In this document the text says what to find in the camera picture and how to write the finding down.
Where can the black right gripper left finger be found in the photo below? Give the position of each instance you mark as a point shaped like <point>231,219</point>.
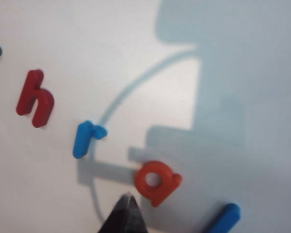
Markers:
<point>117,216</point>

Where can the blue letter l magnet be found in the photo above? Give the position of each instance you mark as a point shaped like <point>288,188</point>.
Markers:
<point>223,218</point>

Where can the red letter h magnet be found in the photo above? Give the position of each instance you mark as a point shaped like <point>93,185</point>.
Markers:
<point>30,92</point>

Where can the light blue letter r magnet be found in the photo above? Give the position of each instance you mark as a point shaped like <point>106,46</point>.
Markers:
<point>81,139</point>

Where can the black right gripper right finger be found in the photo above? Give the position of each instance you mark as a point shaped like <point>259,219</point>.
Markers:
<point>137,218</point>

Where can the orange letter a magnet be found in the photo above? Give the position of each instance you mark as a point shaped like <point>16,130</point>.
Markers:
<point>163,190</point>

